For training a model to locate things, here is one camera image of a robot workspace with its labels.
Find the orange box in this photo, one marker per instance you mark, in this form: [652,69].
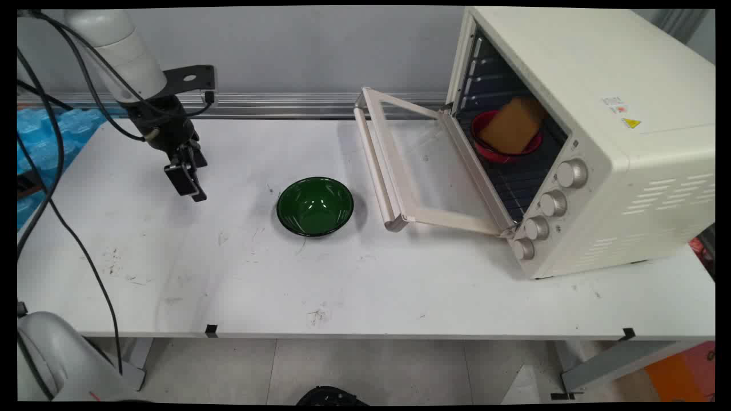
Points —
[682,374]

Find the black tape marker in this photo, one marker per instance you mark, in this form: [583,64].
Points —
[629,334]
[211,330]

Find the white label sticker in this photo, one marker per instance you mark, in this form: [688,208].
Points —
[614,104]

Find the grey table leg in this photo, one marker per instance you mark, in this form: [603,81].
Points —
[617,362]
[137,362]

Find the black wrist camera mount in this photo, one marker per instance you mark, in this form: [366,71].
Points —
[191,77]

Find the aluminium rail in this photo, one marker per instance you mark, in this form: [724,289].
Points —
[274,105]

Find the brown bread slice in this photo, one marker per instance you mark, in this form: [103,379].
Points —
[514,125]

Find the green enamel bowl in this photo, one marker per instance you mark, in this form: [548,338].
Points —
[315,206]

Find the cream toaster oven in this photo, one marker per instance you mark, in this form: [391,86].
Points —
[639,171]

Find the yellow warning sticker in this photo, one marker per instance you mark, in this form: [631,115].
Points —
[631,123]

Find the red bag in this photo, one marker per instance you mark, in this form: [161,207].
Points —
[701,254]

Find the large silver oven knob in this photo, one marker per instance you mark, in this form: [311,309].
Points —
[572,173]

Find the black object on floor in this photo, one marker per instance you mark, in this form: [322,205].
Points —
[331,397]

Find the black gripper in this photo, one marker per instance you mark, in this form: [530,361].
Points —
[163,123]

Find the red bowl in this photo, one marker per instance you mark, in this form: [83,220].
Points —
[494,153]

